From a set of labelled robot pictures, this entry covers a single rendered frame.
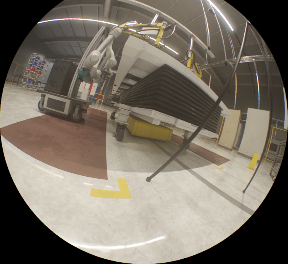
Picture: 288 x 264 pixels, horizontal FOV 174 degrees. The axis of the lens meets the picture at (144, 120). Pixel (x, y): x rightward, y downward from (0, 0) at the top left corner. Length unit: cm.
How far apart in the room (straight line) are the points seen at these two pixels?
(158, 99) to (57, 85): 142
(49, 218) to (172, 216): 47
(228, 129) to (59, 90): 581
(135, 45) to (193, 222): 98
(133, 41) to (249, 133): 490
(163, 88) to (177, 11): 1033
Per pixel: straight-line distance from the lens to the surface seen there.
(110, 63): 145
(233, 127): 516
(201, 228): 55
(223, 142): 520
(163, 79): 69
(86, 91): 639
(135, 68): 104
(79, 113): 146
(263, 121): 505
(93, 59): 128
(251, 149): 488
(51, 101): 155
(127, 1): 342
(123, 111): 110
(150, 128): 151
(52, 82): 167
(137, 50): 63
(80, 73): 145
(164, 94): 66
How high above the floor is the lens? 38
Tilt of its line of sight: 3 degrees down
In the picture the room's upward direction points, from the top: 17 degrees clockwise
